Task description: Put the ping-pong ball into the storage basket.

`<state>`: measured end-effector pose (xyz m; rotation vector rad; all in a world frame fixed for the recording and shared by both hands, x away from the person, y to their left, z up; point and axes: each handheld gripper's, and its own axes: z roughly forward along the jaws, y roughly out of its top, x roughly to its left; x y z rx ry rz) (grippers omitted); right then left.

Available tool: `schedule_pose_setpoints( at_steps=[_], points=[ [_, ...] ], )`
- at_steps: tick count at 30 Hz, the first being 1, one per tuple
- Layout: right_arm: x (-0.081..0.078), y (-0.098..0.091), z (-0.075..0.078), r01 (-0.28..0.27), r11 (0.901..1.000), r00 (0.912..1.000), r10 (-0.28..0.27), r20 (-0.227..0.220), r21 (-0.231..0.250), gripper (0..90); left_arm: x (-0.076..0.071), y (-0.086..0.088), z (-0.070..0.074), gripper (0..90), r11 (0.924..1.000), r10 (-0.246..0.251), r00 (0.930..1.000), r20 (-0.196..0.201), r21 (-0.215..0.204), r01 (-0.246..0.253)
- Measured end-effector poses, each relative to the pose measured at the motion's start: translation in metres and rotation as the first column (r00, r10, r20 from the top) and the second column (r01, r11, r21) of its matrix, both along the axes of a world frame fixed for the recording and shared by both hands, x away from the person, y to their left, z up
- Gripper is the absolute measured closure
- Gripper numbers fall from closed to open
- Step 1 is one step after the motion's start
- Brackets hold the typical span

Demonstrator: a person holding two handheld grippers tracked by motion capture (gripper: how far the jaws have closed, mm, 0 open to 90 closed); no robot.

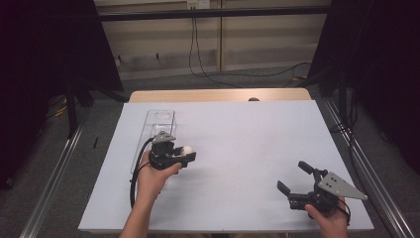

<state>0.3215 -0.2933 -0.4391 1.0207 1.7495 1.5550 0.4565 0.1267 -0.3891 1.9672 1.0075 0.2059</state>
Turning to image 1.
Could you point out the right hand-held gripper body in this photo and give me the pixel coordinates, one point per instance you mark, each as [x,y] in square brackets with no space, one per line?
[327,191]

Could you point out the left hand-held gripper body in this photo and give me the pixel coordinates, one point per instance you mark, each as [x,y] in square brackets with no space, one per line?
[161,157]

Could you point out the clear plastic storage box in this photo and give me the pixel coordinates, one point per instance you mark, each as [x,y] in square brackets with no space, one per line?
[160,120]

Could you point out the person's left hand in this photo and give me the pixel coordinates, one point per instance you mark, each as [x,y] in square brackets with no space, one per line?
[150,183]

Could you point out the person's right hand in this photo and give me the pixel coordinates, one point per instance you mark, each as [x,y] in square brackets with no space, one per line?
[332,224]

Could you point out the light wooden table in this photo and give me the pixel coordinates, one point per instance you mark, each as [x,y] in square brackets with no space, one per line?
[198,95]

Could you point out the small black floor item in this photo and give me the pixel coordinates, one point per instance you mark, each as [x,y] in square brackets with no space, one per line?
[95,142]

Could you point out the dark round table grommet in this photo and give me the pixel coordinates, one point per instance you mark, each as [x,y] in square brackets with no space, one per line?
[253,99]

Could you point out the black stand leg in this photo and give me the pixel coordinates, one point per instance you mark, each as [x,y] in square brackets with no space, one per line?
[72,112]

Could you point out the black curtain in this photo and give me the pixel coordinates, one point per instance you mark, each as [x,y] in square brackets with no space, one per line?
[43,66]
[379,66]

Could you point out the black horizontal metal bar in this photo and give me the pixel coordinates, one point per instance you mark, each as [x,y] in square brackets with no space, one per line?
[214,13]

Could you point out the silver metal floor rail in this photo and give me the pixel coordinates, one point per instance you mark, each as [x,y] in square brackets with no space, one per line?
[52,185]
[373,172]

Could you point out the white wall socket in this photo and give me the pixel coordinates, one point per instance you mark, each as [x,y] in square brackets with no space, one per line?
[198,4]

